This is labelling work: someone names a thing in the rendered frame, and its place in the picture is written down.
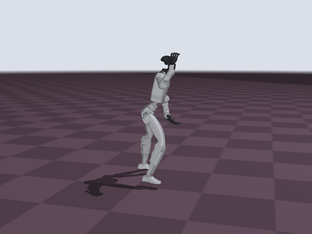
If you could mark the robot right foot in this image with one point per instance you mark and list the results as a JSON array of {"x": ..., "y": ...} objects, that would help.
[{"x": 151, "y": 179}]

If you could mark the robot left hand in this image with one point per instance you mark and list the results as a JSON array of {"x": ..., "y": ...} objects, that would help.
[{"x": 171, "y": 120}]

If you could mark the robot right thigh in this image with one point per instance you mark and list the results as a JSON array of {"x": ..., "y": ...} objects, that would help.
[{"x": 155, "y": 126}]

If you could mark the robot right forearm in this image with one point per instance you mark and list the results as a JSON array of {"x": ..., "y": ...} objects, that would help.
[{"x": 169, "y": 75}]

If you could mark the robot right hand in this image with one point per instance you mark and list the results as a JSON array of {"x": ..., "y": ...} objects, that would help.
[{"x": 173, "y": 59}]

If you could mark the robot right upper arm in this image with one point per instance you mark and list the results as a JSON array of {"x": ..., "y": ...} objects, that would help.
[{"x": 163, "y": 84}]

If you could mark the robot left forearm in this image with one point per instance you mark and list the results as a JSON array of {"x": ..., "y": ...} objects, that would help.
[{"x": 165, "y": 109}]

